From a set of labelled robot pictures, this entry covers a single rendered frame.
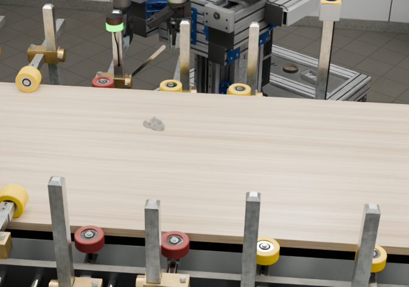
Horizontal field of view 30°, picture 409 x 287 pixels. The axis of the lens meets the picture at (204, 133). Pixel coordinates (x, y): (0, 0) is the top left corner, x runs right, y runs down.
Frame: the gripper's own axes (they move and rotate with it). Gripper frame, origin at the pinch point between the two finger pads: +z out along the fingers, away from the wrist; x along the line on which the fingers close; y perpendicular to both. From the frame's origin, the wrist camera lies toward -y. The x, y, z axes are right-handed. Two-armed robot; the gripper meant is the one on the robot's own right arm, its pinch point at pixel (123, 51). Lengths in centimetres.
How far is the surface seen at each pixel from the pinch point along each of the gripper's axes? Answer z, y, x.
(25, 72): -17, -52, 25
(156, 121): -10, -68, -23
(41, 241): 1, -120, 3
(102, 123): -9, -70, -5
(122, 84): -3.0, -33.0, -5.4
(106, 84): -9.1, -44.5, -2.1
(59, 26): -13.8, -7.7, 23.6
